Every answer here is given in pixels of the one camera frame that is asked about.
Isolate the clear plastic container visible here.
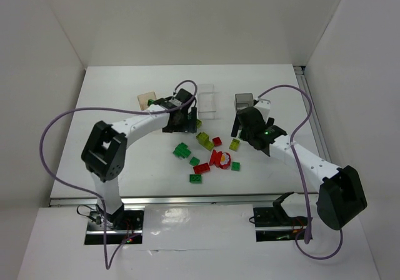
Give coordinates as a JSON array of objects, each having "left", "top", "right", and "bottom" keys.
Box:
[{"left": 196, "top": 84, "right": 217, "bottom": 120}]

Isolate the small red square lego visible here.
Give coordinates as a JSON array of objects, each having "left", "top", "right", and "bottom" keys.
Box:
[{"left": 212, "top": 137, "right": 223, "bottom": 147}]

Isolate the red rectangular lego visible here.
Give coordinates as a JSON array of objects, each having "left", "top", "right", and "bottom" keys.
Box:
[{"left": 193, "top": 162, "right": 210, "bottom": 174}]

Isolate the green lego plate stack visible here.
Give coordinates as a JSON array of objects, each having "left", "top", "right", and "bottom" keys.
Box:
[{"left": 172, "top": 142, "right": 191, "bottom": 159}]

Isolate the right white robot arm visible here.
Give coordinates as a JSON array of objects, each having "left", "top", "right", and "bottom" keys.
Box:
[{"left": 231, "top": 106, "right": 368, "bottom": 231}]

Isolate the lime lego right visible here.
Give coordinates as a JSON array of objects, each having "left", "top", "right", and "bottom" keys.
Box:
[{"left": 229, "top": 138, "right": 241, "bottom": 151}]

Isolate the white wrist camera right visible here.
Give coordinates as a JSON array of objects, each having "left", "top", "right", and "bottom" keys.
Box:
[{"left": 254, "top": 97, "right": 271, "bottom": 121}]

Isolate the lime stepped lego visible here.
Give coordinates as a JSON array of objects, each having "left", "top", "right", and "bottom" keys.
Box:
[{"left": 196, "top": 132, "right": 214, "bottom": 151}]

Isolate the aluminium rail right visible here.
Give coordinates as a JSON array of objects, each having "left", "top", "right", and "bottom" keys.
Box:
[{"left": 293, "top": 66, "right": 331, "bottom": 162}]

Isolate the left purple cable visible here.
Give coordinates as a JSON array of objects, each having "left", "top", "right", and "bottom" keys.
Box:
[{"left": 39, "top": 79, "right": 198, "bottom": 271}]

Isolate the green flat lego front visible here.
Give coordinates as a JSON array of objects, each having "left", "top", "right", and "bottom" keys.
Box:
[{"left": 189, "top": 174, "right": 203, "bottom": 184}]

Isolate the aluminium rail front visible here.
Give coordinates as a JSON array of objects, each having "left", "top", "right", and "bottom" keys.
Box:
[{"left": 48, "top": 192, "right": 323, "bottom": 208}]

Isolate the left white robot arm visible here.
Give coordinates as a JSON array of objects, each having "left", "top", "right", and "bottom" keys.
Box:
[{"left": 81, "top": 89, "right": 197, "bottom": 226}]

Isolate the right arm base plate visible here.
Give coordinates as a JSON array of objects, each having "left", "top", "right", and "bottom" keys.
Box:
[{"left": 249, "top": 206, "right": 308, "bottom": 242}]

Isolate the red flower lego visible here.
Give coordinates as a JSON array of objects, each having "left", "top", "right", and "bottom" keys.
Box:
[{"left": 209, "top": 150, "right": 232, "bottom": 169}]

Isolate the grey translucent container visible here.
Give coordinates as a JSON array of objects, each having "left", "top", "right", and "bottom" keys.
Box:
[{"left": 234, "top": 93, "right": 254, "bottom": 113}]

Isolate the aluminium rail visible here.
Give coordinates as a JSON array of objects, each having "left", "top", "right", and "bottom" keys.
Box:
[
  {"left": 293, "top": 66, "right": 331, "bottom": 162},
  {"left": 48, "top": 192, "right": 323, "bottom": 208}
]

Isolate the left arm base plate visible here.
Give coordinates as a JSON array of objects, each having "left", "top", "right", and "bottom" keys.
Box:
[{"left": 79, "top": 209, "right": 144, "bottom": 246}]

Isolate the small green lego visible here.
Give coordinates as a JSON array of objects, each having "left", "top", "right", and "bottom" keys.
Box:
[{"left": 189, "top": 156, "right": 200, "bottom": 167}]

